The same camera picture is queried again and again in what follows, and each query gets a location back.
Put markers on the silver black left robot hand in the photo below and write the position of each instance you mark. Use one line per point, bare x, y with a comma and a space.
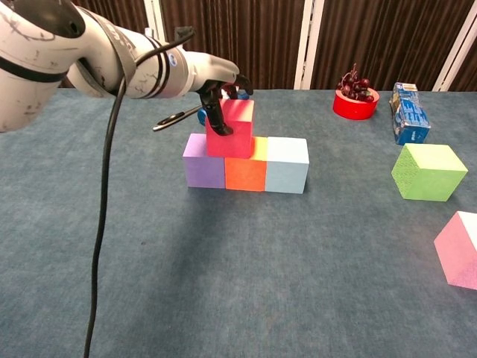
212, 71

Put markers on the red cube with beige face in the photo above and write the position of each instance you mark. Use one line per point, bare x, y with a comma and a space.
234, 138

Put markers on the purple foam cube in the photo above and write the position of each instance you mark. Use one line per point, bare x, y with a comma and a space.
203, 171

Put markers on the orange cube with yellow face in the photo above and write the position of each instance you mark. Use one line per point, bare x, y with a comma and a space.
244, 175

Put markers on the light blue foam cube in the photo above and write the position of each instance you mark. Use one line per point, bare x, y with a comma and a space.
285, 177

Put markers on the green foam cube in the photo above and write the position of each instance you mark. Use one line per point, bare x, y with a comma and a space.
432, 179

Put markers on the pink cube with white face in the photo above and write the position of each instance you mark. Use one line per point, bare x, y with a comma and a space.
456, 257

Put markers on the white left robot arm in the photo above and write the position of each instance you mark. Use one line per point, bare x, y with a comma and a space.
37, 56

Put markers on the blue spray bottle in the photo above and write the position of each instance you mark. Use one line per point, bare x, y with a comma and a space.
201, 116

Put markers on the red bowl with grapes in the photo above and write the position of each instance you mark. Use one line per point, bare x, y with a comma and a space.
352, 110

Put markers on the blue plastic packet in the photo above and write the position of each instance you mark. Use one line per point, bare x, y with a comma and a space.
410, 119

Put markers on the blue-grey table cloth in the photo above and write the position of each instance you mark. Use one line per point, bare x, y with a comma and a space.
238, 279

